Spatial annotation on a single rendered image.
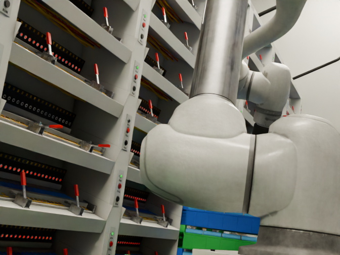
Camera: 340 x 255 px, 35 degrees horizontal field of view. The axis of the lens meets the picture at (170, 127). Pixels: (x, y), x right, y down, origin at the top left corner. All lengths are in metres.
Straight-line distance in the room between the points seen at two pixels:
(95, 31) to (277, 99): 0.63
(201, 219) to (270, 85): 0.51
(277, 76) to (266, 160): 0.85
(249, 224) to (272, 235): 0.84
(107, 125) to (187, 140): 0.88
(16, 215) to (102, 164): 0.43
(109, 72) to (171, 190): 0.96
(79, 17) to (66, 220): 0.59
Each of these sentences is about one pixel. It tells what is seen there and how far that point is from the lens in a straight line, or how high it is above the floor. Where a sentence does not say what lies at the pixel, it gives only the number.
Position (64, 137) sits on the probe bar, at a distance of 1.64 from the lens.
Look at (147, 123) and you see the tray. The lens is 2.04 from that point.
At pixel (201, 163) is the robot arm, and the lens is 1.00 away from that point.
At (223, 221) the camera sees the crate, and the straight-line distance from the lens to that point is 1.87.
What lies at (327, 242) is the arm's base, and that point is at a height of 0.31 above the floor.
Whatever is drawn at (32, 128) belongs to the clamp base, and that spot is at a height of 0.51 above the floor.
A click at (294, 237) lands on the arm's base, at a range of 1.00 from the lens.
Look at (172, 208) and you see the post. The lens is 2.48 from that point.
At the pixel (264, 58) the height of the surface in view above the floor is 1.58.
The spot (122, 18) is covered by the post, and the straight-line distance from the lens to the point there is 1.97.
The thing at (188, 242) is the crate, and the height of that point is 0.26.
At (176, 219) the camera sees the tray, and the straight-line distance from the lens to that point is 2.46.
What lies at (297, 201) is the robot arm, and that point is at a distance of 1.00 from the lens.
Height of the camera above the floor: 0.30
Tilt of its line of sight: 10 degrees up
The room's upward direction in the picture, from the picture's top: 8 degrees clockwise
